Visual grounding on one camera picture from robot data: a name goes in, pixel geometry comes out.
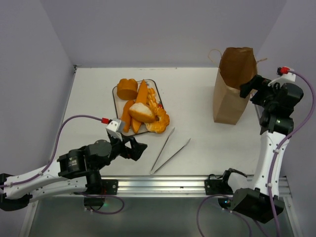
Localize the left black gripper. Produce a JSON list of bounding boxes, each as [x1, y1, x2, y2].
[[94, 131, 147, 171]]

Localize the brown paper bag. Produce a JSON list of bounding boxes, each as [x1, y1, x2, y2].
[[212, 47, 266, 125]]

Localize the orange fake bread loaf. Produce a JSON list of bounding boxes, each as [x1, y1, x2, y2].
[[120, 100, 135, 133]]

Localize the curved fake croissant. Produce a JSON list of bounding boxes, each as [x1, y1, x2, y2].
[[128, 103, 156, 123]]

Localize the metal tongs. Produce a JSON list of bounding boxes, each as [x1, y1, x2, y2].
[[150, 127, 191, 175]]

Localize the round twisted fake bread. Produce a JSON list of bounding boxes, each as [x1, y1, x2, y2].
[[145, 108, 170, 134]]

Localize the braided fake bread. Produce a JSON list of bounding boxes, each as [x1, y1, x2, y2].
[[147, 88, 158, 108]]

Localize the long orange fake baguette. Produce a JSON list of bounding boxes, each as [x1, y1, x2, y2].
[[131, 79, 148, 134]]

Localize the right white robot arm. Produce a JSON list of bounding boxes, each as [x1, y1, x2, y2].
[[220, 72, 304, 223]]

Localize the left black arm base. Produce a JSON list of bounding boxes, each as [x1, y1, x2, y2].
[[83, 179, 118, 211]]

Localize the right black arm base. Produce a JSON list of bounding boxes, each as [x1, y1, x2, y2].
[[204, 169, 247, 196]]

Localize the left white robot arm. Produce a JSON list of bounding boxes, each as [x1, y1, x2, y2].
[[0, 136, 148, 211]]

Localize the strawberry pattern tray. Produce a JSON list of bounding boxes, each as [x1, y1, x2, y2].
[[112, 79, 164, 136]]

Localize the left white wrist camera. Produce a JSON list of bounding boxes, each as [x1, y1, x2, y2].
[[101, 118, 124, 135]]

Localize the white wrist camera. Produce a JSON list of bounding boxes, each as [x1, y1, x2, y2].
[[101, 118, 124, 135], [268, 67, 296, 87]]

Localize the aluminium frame rail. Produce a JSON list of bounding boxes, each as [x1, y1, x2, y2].
[[33, 175, 292, 198]]

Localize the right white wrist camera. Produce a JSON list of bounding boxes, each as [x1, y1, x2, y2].
[[268, 67, 296, 87]]

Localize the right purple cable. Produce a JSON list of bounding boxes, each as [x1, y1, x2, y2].
[[196, 70, 316, 237]]

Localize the purple cable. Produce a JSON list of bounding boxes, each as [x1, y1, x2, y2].
[[0, 114, 125, 215], [196, 70, 316, 237]]

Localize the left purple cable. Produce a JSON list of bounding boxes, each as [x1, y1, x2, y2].
[[0, 114, 125, 215]]

